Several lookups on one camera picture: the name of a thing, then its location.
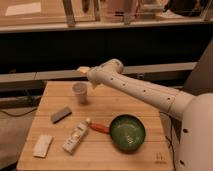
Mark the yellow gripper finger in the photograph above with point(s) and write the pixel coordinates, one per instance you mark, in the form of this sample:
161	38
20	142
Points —
83	69

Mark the white lotion bottle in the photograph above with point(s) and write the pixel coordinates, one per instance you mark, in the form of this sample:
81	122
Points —
76	137

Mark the white ceramic cup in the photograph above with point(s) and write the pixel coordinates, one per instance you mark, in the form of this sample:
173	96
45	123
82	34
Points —
80	91

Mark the white paper sheet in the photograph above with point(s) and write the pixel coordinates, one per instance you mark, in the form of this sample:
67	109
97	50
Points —
21	9

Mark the grey sharpening block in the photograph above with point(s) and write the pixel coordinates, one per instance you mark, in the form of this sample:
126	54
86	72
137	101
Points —
59	115

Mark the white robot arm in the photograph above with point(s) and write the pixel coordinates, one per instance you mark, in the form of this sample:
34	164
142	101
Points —
195	112

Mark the green pan orange handle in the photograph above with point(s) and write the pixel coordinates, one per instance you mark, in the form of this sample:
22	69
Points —
126	131

